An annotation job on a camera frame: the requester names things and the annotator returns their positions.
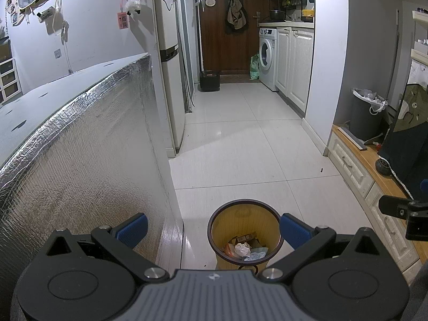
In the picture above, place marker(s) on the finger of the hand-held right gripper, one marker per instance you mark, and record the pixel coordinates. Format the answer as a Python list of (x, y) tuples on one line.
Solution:
[(396, 205), (425, 189)]

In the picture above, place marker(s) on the white plush sheep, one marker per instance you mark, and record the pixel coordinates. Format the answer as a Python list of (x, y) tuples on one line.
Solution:
[(132, 6)]

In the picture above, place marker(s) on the grey flat bar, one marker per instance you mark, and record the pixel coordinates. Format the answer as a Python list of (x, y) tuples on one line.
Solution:
[(352, 137)]

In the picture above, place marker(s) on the black round object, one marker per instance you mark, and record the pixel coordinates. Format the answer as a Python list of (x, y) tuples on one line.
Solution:
[(383, 167)]

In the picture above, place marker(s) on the brown wooden door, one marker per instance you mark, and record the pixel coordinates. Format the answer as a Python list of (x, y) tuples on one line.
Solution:
[(220, 40)]

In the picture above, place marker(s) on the silver foil covered table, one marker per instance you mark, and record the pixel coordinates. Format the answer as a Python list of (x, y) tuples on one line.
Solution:
[(83, 140)]

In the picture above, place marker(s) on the khaki hanging bag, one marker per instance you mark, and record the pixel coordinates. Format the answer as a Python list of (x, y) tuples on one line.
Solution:
[(236, 15)]

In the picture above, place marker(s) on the white wall shelf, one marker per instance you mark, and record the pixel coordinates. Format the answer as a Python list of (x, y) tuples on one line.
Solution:
[(420, 36)]

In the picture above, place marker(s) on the black box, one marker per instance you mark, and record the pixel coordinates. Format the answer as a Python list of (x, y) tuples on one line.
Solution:
[(210, 81)]

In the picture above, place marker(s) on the frosted glass door panel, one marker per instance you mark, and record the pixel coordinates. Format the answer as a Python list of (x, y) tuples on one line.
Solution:
[(189, 40)]

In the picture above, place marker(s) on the kitchen spice rack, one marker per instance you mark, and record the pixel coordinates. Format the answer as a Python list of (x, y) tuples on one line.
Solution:
[(297, 0)]

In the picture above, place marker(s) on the brown round wastebasket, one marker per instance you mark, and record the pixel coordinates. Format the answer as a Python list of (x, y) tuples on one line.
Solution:
[(220, 230)]

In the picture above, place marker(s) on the round door ornament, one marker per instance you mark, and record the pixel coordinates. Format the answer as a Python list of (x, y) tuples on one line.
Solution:
[(210, 2)]

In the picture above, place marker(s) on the green plastic bag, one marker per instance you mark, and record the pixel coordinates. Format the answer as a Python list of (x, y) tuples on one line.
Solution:
[(255, 67)]

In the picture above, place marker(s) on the yellow container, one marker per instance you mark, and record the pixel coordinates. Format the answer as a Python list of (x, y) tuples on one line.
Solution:
[(307, 16)]

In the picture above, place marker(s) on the brown cardboard packet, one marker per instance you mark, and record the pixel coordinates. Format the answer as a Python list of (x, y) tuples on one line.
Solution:
[(245, 239)]

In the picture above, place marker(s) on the pink paper tag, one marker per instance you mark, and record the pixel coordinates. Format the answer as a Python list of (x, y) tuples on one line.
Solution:
[(123, 20)]

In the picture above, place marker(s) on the dark printed cloth cover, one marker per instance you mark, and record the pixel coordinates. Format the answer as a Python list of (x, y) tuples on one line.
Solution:
[(408, 140)]

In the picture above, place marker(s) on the white washing machine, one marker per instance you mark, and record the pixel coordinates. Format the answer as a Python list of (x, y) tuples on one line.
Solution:
[(268, 60)]

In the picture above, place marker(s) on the white crumpled tissue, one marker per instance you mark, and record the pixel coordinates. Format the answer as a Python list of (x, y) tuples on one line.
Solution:
[(242, 249)]

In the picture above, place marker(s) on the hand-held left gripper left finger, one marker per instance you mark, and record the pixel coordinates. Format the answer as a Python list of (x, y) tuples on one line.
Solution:
[(133, 229)]

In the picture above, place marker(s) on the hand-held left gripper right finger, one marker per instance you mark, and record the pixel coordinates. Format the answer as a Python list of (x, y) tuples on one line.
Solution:
[(295, 230)]

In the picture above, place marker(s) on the wooden low cabinet white drawers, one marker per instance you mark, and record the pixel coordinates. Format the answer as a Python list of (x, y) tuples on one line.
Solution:
[(364, 187)]

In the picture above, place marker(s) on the white refrigerator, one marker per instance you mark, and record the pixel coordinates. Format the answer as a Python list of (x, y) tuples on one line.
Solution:
[(170, 90)]

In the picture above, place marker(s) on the white kitchen cabinets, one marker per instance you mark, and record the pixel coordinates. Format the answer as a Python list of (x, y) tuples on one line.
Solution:
[(296, 67)]

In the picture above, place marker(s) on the orange wrapper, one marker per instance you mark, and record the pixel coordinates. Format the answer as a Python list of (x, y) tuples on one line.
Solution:
[(230, 250)]

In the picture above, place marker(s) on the wall outlet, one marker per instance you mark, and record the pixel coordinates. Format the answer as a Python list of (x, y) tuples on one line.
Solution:
[(58, 53)]

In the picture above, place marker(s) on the grey bin with white liner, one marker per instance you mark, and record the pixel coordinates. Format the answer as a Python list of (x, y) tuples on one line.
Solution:
[(366, 120)]

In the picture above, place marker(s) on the black cooking pot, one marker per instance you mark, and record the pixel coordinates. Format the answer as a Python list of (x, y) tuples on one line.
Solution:
[(277, 15)]

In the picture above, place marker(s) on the light blue wrapper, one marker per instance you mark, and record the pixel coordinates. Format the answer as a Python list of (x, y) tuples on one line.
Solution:
[(257, 254)]

